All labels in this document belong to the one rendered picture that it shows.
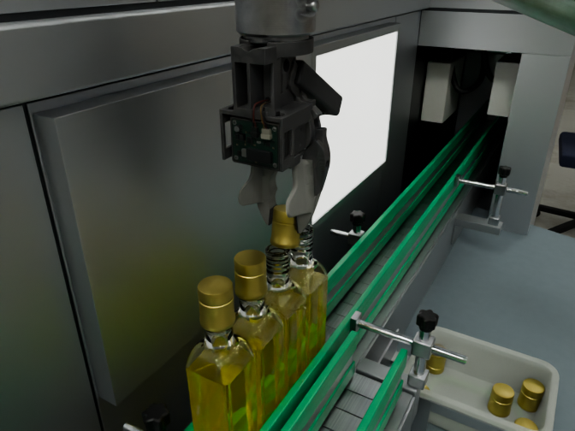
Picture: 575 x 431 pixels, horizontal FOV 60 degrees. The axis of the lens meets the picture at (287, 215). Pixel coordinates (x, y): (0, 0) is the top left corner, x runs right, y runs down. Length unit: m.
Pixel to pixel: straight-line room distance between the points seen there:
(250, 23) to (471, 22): 1.02
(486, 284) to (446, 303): 0.14
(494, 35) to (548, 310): 0.69
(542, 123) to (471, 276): 0.44
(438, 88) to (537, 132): 0.33
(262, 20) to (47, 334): 0.37
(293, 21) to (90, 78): 0.19
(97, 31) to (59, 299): 0.27
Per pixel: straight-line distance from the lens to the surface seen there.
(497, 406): 0.93
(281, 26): 0.46
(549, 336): 1.19
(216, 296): 0.47
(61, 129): 0.48
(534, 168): 1.49
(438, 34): 1.46
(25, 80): 0.46
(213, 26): 0.63
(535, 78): 1.43
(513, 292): 1.29
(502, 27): 1.43
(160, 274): 0.61
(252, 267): 0.51
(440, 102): 1.61
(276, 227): 0.57
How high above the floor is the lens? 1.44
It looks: 27 degrees down
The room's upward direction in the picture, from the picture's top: straight up
